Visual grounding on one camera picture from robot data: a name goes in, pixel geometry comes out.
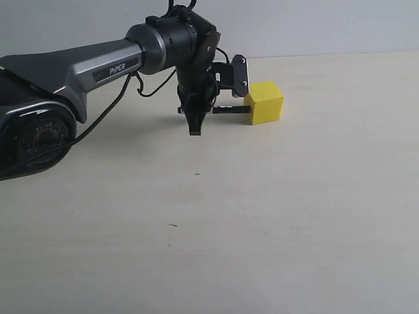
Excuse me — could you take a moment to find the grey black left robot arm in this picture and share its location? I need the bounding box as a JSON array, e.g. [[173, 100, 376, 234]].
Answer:
[[1, 3, 221, 180]]

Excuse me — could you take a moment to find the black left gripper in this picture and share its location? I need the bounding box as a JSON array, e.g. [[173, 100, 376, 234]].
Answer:
[[175, 60, 233, 136]]

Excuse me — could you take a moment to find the yellow foam cube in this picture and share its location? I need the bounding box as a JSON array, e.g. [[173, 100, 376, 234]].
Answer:
[[244, 80, 284, 125]]

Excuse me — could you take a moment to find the black and white marker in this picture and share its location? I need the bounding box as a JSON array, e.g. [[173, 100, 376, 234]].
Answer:
[[177, 105, 251, 115]]

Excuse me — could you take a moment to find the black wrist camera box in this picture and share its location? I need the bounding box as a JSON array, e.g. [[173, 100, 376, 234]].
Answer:
[[231, 54, 249, 98]]

